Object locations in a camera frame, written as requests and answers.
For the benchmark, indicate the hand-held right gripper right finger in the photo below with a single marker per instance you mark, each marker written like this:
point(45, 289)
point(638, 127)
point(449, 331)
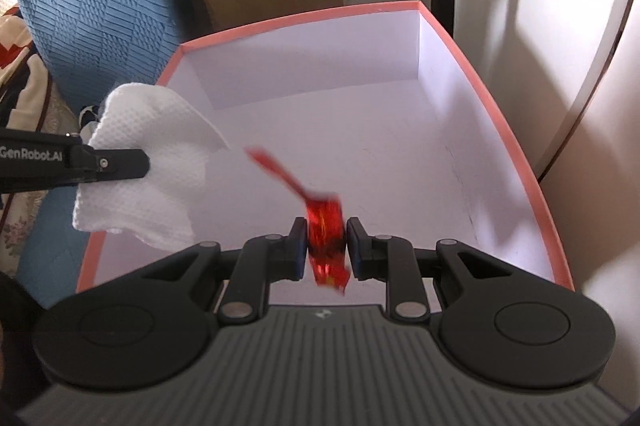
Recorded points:
point(353, 251)

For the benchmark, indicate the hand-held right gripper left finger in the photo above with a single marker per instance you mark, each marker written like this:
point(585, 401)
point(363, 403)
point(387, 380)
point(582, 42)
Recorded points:
point(299, 248)

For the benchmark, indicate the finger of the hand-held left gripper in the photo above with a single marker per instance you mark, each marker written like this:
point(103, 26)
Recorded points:
point(120, 163)

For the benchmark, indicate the red candy wrapper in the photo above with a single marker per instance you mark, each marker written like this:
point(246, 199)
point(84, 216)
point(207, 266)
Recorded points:
point(325, 226)

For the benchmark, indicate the white paper tissue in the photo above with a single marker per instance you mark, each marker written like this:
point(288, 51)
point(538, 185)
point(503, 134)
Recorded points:
point(150, 131)

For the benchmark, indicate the pink cardboard box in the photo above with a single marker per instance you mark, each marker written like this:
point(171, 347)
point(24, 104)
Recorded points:
point(350, 106)

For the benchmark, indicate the cream floral quilt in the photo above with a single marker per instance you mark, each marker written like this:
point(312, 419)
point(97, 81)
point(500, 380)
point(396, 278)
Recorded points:
point(30, 106)

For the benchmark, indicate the red white printed blanket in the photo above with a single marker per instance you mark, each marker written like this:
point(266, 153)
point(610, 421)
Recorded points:
point(10, 41)

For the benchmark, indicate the blue textured cushion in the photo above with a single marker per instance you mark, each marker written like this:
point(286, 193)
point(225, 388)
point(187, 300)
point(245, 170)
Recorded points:
point(90, 6)

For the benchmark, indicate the round white folding table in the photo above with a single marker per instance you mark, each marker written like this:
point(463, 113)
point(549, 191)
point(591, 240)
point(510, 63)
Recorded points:
point(525, 56)

